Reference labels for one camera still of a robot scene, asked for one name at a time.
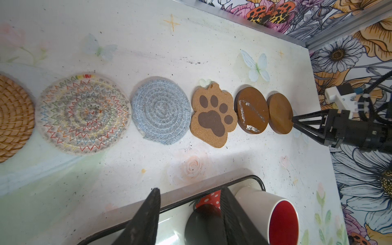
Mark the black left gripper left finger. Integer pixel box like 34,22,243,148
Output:
112,188,161,245

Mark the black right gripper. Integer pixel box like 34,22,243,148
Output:
292,109,392,153

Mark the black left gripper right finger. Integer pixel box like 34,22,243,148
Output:
220,187,269,245

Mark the plain brown round coaster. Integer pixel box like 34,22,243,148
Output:
267,93,294,134

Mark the scratched brown round coaster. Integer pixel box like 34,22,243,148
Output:
234,87,269,134

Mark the cork paw print coaster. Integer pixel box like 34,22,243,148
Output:
190,82,237,148

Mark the grey woven round coaster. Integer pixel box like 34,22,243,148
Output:
131,77,192,145

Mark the woven rattan round coaster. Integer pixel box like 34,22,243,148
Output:
1,75,35,163

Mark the white strawberry tray black rim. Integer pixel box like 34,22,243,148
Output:
69,168,265,245

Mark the black mug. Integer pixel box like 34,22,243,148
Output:
184,204,227,245

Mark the white mug red inside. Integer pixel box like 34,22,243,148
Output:
235,187,300,245

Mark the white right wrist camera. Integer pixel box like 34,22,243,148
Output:
325,83,363,111

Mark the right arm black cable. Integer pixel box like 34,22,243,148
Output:
356,69,392,121

